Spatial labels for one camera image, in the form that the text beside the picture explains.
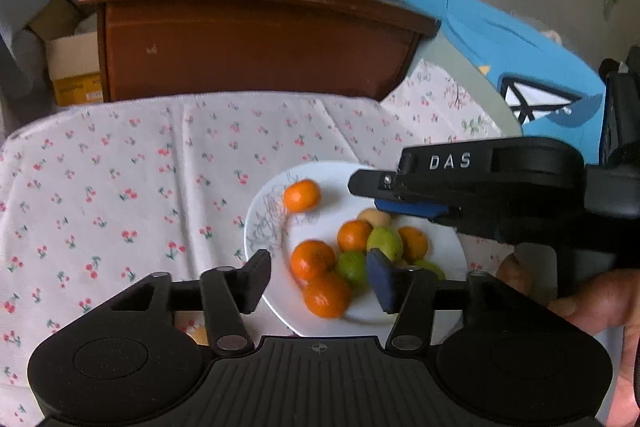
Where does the brown wooden cabinet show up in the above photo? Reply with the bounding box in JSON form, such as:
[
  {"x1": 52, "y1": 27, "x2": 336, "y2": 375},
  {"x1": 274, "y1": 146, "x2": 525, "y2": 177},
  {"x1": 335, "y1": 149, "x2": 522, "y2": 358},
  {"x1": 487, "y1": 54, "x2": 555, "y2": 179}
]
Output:
[{"x1": 77, "y1": 0, "x2": 442, "y2": 104}]

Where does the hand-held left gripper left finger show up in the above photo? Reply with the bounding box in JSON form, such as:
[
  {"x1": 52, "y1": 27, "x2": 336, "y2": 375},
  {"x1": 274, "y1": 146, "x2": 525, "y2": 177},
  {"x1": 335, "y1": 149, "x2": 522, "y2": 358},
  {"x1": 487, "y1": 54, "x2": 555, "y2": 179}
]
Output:
[{"x1": 107, "y1": 249, "x2": 272, "y2": 356}]

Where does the white cardboard box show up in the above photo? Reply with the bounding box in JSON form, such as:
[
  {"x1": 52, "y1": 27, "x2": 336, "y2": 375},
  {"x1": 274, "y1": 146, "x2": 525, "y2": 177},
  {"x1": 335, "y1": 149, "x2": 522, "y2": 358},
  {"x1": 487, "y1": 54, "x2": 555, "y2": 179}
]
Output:
[{"x1": 44, "y1": 32, "x2": 104, "y2": 81}]

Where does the brown kiwi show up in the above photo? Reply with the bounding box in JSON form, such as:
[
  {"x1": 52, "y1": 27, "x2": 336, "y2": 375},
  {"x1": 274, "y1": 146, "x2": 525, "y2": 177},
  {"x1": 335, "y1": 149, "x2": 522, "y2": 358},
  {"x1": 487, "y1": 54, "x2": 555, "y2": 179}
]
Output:
[{"x1": 359, "y1": 208, "x2": 393, "y2": 229}]

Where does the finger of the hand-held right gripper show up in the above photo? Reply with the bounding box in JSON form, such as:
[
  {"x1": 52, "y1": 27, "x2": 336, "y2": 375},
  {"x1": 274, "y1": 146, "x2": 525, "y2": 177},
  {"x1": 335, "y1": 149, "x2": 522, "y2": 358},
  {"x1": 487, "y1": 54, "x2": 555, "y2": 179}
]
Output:
[
  {"x1": 375, "y1": 199, "x2": 452, "y2": 221},
  {"x1": 348, "y1": 169, "x2": 405, "y2": 204}
]

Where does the large orange mandarin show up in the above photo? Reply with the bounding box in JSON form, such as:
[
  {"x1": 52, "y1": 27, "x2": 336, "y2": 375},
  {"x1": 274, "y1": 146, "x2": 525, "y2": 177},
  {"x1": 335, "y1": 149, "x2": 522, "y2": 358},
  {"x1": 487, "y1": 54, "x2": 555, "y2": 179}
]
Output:
[{"x1": 304, "y1": 273, "x2": 353, "y2": 319}]

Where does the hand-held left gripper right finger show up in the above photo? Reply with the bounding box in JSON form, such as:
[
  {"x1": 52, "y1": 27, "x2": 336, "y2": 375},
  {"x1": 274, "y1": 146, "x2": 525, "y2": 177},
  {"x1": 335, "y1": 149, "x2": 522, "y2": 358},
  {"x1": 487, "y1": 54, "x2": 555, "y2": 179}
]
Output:
[{"x1": 366, "y1": 248, "x2": 538, "y2": 354}]

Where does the white oval plate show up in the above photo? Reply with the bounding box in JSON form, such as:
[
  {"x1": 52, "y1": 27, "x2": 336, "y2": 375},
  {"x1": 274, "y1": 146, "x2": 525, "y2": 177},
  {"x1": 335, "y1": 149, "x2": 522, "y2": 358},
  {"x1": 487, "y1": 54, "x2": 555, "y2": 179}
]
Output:
[{"x1": 244, "y1": 162, "x2": 469, "y2": 339}]

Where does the green jujube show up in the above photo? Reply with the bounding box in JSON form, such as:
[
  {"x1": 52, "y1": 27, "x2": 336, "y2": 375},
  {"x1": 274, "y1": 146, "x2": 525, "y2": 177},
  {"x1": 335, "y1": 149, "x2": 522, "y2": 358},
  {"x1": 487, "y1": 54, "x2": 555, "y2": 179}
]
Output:
[
  {"x1": 366, "y1": 226, "x2": 404, "y2": 262},
  {"x1": 335, "y1": 251, "x2": 371, "y2": 287},
  {"x1": 414, "y1": 259, "x2": 447, "y2": 282}
]

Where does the person's right hand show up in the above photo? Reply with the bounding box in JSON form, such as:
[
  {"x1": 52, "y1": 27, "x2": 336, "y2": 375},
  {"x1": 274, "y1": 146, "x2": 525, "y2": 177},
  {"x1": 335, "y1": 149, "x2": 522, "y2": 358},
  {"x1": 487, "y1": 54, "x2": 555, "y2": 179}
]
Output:
[{"x1": 497, "y1": 252, "x2": 640, "y2": 427}]

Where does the cherry print tablecloth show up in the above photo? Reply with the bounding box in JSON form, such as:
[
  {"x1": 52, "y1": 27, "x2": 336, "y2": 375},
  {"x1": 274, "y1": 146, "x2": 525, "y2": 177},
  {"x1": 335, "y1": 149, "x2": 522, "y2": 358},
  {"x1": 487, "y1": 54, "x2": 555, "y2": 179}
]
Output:
[{"x1": 0, "y1": 59, "x2": 507, "y2": 427}]

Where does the yellow box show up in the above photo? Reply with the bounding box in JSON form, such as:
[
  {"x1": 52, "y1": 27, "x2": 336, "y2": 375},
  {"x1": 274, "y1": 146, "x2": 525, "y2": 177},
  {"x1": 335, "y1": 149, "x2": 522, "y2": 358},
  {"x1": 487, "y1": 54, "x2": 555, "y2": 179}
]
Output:
[{"x1": 50, "y1": 74, "x2": 107, "y2": 108}]

